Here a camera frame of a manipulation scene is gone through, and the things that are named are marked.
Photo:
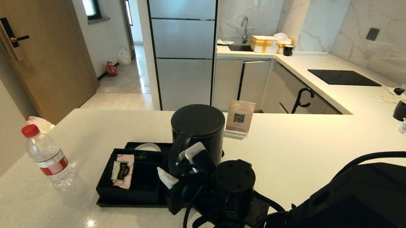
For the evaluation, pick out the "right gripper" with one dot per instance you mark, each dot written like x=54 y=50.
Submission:
x=194 y=177

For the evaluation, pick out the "black electric kettle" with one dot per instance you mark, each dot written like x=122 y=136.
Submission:
x=198 y=128

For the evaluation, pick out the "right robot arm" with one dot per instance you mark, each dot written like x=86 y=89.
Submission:
x=359 y=208

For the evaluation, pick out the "pink tea bag packet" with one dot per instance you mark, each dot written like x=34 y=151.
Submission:
x=122 y=172

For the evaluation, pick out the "small black cup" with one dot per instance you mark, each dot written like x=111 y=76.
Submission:
x=288 y=50

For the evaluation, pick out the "black compartment box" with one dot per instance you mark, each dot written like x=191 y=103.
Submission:
x=146 y=177

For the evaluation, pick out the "white round coaster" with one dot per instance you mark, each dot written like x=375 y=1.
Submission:
x=147 y=147

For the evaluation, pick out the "black serving tray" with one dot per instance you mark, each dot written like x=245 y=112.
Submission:
x=130 y=204

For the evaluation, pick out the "QR code sign stand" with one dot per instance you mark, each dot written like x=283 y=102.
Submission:
x=240 y=116

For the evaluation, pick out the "grey cabinet door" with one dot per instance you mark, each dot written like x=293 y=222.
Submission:
x=254 y=85
x=225 y=87

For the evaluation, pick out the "red bag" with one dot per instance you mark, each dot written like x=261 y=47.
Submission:
x=111 y=69

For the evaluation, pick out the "white yellow plastic bag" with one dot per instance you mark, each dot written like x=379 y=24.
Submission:
x=42 y=122

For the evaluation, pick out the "silver refrigerator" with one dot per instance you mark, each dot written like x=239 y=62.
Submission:
x=183 y=38

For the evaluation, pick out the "grey drawer cabinet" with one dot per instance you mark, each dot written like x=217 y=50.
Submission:
x=282 y=87

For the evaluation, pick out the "white cloth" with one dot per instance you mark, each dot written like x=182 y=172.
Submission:
x=225 y=42

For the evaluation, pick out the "kitchen sink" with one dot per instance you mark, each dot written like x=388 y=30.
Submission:
x=240 y=48

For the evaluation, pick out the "large yellow taped box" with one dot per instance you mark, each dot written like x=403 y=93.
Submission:
x=263 y=44

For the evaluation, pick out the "chrome faucet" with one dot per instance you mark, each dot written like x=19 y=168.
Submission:
x=245 y=28

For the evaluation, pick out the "brown wooden door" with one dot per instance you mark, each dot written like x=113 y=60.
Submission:
x=52 y=48

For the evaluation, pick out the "white crumpled tissue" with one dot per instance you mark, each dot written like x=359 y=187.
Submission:
x=281 y=36

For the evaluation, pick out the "black induction cooktop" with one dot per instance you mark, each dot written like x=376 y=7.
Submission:
x=342 y=77

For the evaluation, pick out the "black mug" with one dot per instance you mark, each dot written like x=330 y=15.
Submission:
x=402 y=110

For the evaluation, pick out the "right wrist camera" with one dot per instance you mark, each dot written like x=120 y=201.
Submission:
x=192 y=152

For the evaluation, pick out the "grey wall socket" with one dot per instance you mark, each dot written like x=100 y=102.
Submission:
x=372 y=34

